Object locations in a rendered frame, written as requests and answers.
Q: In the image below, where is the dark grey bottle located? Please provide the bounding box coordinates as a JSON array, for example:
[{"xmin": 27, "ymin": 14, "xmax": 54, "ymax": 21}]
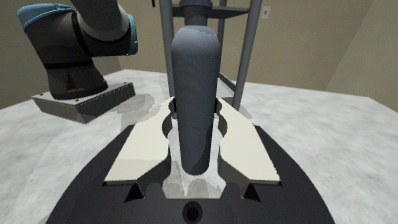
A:
[{"xmin": 171, "ymin": 0, "xmax": 220, "ymax": 176}]

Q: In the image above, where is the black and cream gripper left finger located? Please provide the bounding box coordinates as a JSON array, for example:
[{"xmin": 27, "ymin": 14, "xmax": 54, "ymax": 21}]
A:
[{"xmin": 45, "ymin": 97, "xmax": 176, "ymax": 224}]

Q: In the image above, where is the white shelving unit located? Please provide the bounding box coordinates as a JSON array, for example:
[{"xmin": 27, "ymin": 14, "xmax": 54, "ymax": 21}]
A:
[{"xmin": 159, "ymin": 0, "xmax": 262, "ymax": 112}]

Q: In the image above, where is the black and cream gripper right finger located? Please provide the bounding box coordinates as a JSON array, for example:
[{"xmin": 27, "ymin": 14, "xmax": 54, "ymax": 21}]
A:
[{"xmin": 215, "ymin": 97, "xmax": 335, "ymax": 224}]

